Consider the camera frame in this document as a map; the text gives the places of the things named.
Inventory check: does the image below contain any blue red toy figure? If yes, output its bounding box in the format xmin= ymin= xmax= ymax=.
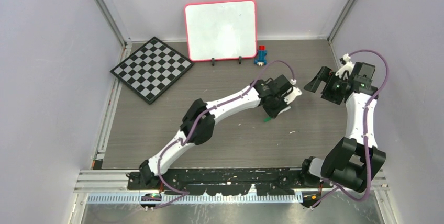
xmin=254 ymin=45 xmax=268 ymax=66

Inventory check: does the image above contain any black and white chessboard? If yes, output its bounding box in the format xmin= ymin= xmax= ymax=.
xmin=110 ymin=37 xmax=194 ymax=104

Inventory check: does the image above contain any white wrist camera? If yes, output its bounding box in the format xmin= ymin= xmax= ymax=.
xmin=336 ymin=53 xmax=354 ymax=77
xmin=282 ymin=86 xmax=302 ymax=105

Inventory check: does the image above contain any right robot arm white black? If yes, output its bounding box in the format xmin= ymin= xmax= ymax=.
xmin=299 ymin=62 xmax=386 ymax=193

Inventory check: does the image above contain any whiteboard with red frame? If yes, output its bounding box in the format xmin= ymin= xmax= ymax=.
xmin=184 ymin=0 xmax=257 ymax=62

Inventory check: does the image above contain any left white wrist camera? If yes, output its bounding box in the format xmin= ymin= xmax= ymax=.
xmin=282 ymin=86 xmax=302 ymax=105

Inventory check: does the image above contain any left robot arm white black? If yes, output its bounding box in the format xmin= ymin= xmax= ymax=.
xmin=126 ymin=75 xmax=302 ymax=189

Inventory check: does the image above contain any slotted grey cable duct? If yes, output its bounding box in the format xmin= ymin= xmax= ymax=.
xmin=86 ymin=192 xmax=303 ymax=205

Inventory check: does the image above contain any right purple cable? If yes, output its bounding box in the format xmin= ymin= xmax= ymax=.
xmin=310 ymin=49 xmax=390 ymax=210

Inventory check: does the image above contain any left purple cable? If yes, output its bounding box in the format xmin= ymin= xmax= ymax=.
xmin=149 ymin=60 xmax=298 ymax=210

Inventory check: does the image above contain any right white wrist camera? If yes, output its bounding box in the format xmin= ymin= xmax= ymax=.
xmin=336 ymin=53 xmax=354 ymax=77

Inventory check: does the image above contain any purple cable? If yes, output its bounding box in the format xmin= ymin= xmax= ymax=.
xmin=310 ymin=49 xmax=390 ymax=210
xmin=149 ymin=60 xmax=298 ymax=210

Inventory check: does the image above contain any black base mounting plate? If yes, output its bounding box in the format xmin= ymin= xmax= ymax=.
xmin=126 ymin=167 xmax=321 ymax=196

